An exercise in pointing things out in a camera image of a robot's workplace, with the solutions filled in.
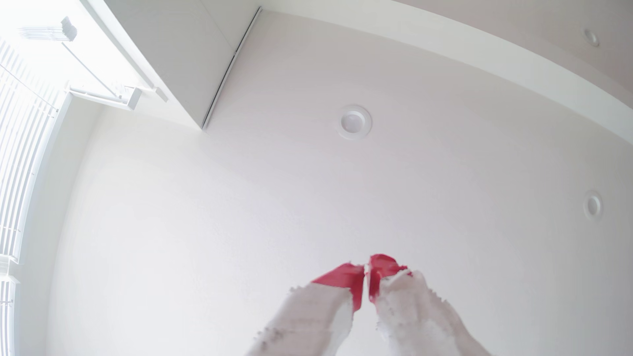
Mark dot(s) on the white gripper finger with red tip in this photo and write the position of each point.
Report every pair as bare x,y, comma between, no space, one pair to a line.
316,316
420,316

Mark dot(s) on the round recessed ceiling light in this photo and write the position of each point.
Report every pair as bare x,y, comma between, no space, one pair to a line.
591,37
592,205
354,122

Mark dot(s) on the white slatted window blinds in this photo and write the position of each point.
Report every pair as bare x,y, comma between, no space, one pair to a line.
20,148

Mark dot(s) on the white blind headrail bracket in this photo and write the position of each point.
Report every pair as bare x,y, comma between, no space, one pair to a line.
111,98

